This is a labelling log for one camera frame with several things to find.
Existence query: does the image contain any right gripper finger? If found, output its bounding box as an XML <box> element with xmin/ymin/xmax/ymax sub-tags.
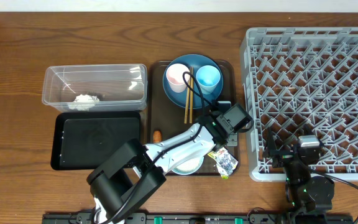
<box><xmin>283</xmin><ymin>119</ymin><xmax>311</xmax><ymax>146</ymax></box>
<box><xmin>263</xmin><ymin>128</ymin><xmax>277</xmax><ymax>157</ymax></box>

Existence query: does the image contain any yellow green snack wrapper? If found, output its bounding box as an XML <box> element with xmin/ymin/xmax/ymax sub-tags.
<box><xmin>208</xmin><ymin>147</ymin><xmax>239</xmax><ymax>179</ymax></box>

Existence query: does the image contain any light blue bowl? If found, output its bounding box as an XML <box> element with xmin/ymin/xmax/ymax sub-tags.
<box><xmin>170</xmin><ymin>155</ymin><xmax>205</xmax><ymax>176</ymax></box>

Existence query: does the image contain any wooden chopstick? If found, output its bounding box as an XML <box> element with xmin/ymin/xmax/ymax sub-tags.
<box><xmin>184</xmin><ymin>87</ymin><xmax>190</xmax><ymax>124</ymax></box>
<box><xmin>189</xmin><ymin>67</ymin><xmax>194</xmax><ymax>124</ymax></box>

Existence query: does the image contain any orange carrot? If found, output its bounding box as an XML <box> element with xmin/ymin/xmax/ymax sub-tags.
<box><xmin>152</xmin><ymin>130</ymin><xmax>162</xmax><ymax>143</ymax></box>

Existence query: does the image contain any white paper ball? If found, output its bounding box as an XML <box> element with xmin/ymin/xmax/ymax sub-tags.
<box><xmin>67</xmin><ymin>94</ymin><xmax>99</xmax><ymax>111</ymax></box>

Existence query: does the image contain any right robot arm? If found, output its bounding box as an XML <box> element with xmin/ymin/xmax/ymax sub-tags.
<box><xmin>264</xmin><ymin>127</ymin><xmax>334</xmax><ymax>223</ymax></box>

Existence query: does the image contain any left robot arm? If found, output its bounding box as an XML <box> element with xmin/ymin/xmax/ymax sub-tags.
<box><xmin>86</xmin><ymin>111</ymin><xmax>250</xmax><ymax>223</ymax></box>

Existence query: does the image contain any grey dishwasher rack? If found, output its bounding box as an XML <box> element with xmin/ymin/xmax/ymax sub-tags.
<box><xmin>240</xmin><ymin>27</ymin><xmax>358</xmax><ymax>182</ymax></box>

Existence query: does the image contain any dark brown serving tray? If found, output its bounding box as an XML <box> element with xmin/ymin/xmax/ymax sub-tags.
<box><xmin>145</xmin><ymin>59</ymin><xmax>241</xmax><ymax>177</ymax></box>

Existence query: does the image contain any light blue cup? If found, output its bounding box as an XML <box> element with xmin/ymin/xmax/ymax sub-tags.
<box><xmin>196</xmin><ymin>65</ymin><xmax>221</xmax><ymax>94</ymax></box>

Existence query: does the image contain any pink cup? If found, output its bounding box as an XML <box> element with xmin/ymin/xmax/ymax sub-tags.
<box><xmin>166</xmin><ymin>63</ymin><xmax>190</xmax><ymax>93</ymax></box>

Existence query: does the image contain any dark blue plate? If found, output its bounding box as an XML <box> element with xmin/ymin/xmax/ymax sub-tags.
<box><xmin>163</xmin><ymin>54</ymin><xmax>224</xmax><ymax>108</ymax></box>

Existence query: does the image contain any clear plastic bin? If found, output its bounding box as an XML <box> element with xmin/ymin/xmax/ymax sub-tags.
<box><xmin>42</xmin><ymin>63</ymin><xmax>148</xmax><ymax>112</ymax></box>

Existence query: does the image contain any black tray bin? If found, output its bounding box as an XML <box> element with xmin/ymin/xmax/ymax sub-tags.
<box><xmin>50</xmin><ymin>111</ymin><xmax>140</xmax><ymax>170</ymax></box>

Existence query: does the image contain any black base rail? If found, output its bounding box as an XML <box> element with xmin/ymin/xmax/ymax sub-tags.
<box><xmin>42</xmin><ymin>211</ymin><xmax>354</xmax><ymax>224</ymax></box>

